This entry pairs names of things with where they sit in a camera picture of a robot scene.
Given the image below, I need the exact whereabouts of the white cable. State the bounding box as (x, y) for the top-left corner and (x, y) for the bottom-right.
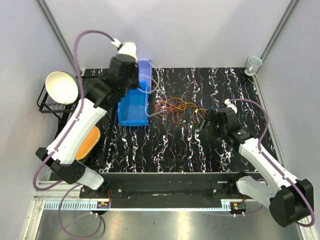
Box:
(139, 65), (167, 118)

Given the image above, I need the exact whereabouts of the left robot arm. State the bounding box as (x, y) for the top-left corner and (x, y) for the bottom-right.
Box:
(35, 53), (140, 198)

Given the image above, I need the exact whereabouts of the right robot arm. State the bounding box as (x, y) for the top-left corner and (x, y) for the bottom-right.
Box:
(199, 107), (315, 228)

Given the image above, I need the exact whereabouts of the light purple plastic bin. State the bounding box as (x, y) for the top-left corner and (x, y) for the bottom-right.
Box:
(138, 59), (152, 94)

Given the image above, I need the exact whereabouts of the blue plastic bin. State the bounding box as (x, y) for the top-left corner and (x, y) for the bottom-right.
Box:
(117, 81), (149, 127)

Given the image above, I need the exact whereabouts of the white bowl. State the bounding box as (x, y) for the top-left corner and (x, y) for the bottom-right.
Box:
(45, 71), (80, 105)

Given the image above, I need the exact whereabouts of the white mug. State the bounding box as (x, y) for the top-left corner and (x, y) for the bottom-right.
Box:
(244, 56), (263, 76)

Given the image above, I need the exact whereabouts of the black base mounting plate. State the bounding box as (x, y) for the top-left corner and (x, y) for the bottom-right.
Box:
(79, 172), (258, 210)

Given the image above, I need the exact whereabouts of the orange woven basket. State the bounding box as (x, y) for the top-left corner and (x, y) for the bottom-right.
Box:
(75, 126), (101, 161)

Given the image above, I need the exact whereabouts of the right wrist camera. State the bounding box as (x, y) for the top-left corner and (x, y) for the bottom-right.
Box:
(224, 99), (238, 114)

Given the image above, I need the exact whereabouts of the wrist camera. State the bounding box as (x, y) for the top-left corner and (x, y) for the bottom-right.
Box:
(111, 39), (138, 62)
(224, 99), (238, 114)

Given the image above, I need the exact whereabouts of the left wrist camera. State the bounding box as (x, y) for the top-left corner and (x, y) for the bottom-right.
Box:
(111, 39), (138, 62)

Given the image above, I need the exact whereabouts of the yellow cable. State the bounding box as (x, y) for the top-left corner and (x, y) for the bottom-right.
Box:
(174, 99), (211, 121)

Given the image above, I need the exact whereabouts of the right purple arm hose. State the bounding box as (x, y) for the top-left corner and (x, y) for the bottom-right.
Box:
(199, 98), (315, 228)

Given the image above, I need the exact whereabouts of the black wire dish rack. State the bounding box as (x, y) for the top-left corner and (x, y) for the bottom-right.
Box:
(36, 74), (118, 170)

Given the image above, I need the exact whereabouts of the aluminium frame rail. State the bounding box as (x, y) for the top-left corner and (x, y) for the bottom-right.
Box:
(34, 181), (251, 214)

